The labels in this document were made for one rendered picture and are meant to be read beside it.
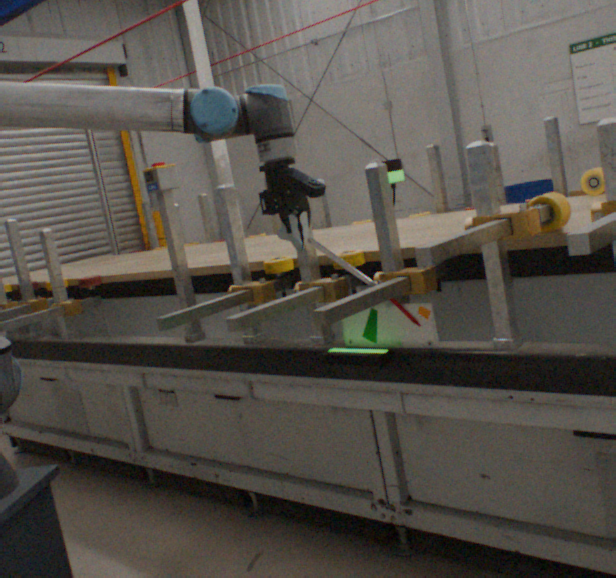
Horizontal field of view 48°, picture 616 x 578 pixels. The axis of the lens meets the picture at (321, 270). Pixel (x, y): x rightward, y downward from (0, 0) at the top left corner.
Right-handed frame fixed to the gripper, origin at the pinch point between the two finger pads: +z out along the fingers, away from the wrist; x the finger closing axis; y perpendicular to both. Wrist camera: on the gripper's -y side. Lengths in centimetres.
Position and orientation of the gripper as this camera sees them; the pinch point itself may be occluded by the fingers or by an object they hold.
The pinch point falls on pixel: (302, 246)
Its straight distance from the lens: 159.6
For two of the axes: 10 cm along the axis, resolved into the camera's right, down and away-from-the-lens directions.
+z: 1.8, 9.8, 1.2
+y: -7.4, 0.5, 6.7
